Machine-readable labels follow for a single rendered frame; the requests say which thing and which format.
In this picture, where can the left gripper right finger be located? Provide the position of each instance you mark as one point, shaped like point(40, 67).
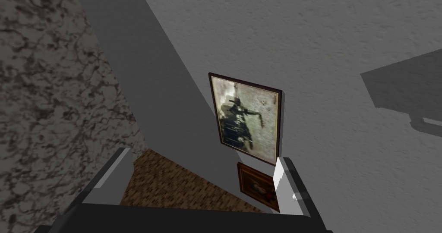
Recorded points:
point(289, 191)

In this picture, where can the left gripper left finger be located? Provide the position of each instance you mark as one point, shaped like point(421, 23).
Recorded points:
point(111, 179)

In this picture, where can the small brown framed picture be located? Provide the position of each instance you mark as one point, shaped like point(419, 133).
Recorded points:
point(257, 186)

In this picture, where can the large pale framed picture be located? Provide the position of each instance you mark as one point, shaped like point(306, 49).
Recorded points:
point(248, 118)

